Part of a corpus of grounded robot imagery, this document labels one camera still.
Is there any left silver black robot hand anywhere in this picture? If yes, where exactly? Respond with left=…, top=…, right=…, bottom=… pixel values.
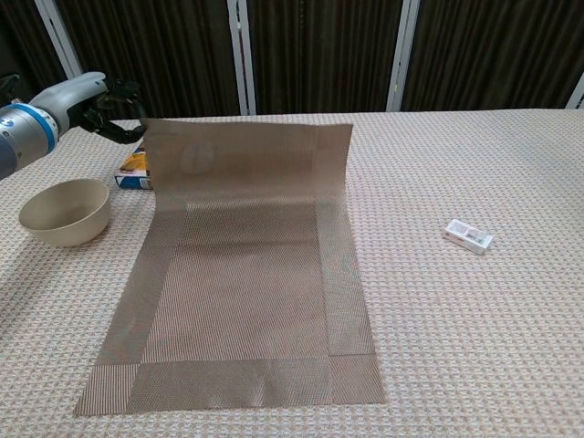
left=27, top=71, right=149, bottom=146

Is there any pale pink beige bowl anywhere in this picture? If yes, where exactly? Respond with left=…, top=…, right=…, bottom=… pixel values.
left=17, top=178, right=111, bottom=248

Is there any bronze woven placemat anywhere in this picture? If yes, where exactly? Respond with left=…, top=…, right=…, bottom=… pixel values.
left=73, top=116, right=388, bottom=417

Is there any dark corrugated screen panel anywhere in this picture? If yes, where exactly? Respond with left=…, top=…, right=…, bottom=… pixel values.
left=400, top=0, right=584, bottom=113
left=54, top=0, right=243, bottom=120
left=0, top=0, right=74, bottom=110
left=245, top=0, right=406, bottom=116

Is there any blue orange snack box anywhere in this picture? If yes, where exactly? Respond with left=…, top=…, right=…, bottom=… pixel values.
left=113, top=141, right=154, bottom=192

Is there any small white cardboard box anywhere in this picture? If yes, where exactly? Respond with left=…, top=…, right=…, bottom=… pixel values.
left=442, top=218, right=495, bottom=256

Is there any beige woven tablecloth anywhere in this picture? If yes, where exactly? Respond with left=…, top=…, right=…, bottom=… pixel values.
left=0, top=107, right=584, bottom=438

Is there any white screen frame post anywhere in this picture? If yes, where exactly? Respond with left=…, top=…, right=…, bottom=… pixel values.
left=34, top=0, right=86, bottom=78
left=564, top=72, right=584, bottom=110
left=385, top=0, right=420, bottom=113
left=226, top=0, right=257, bottom=116

